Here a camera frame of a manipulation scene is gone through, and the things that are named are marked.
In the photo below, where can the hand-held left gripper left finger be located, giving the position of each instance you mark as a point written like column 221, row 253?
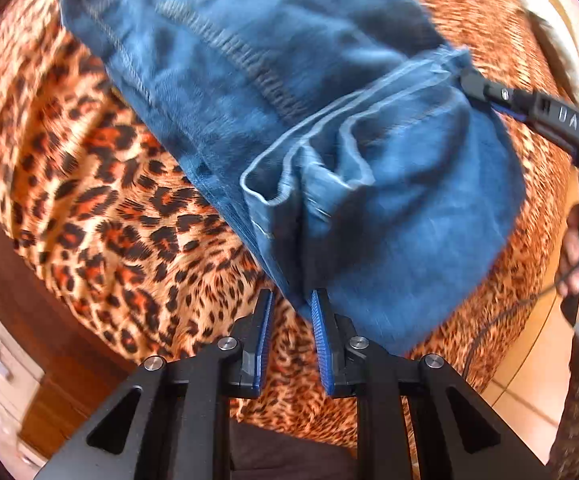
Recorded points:
column 263, row 345

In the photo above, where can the person's right hand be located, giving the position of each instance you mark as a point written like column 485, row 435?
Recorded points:
column 572, row 260

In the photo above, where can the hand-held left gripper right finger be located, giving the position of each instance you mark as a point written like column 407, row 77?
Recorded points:
column 322, row 345

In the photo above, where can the blue denim pants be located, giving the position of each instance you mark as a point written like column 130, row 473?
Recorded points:
column 269, row 85

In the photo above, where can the leopard print bedsheet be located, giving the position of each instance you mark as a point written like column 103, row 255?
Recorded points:
column 119, row 210

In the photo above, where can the white pillow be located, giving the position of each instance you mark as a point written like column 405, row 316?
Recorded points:
column 554, row 25

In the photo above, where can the dark wooden bed frame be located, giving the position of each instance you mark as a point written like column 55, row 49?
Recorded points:
column 29, row 310

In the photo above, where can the person's dark trousers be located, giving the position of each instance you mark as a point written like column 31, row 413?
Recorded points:
column 289, row 455

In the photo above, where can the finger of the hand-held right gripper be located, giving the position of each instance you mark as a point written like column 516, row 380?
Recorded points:
column 549, row 112
column 554, row 139

